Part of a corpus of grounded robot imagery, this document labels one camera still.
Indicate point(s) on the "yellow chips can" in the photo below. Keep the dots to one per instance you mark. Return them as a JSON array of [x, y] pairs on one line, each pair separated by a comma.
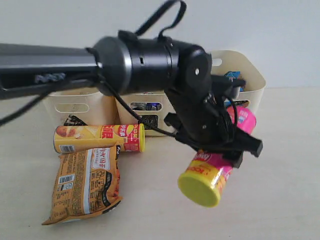
[[70, 139]]

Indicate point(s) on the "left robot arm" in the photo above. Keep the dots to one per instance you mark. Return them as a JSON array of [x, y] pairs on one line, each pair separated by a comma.
[[119, 66]]

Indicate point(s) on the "purple drink carton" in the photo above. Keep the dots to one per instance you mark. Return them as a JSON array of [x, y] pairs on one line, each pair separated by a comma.
[[146, 106]]

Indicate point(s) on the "right cream plastic bin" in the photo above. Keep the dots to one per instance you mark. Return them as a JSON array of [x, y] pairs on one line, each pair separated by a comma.
[[224, 61]]

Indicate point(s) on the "orange noodle packet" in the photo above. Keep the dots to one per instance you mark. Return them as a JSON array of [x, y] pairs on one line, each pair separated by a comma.
[[86, 185]]

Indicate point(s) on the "middle cream plastic bin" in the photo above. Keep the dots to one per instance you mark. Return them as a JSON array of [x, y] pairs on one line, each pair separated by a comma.
[[154, 118]]

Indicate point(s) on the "left cream plastic bin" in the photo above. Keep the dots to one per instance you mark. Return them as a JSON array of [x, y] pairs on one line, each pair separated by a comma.
[[85, 105]]

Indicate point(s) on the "pink Lays chips can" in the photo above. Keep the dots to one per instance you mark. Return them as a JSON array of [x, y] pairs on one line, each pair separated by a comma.
[[205, 178]]

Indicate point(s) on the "blue noodle packet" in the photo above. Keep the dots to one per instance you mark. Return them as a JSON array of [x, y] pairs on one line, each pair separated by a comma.
[[233, 75]]

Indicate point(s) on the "cream plastic bin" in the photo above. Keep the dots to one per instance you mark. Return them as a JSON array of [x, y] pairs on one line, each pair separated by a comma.
[[154, 118], [85, 105], [224, 61]]

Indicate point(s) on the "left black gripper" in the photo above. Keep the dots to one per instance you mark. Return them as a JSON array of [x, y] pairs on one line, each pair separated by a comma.
[[205, 124]]

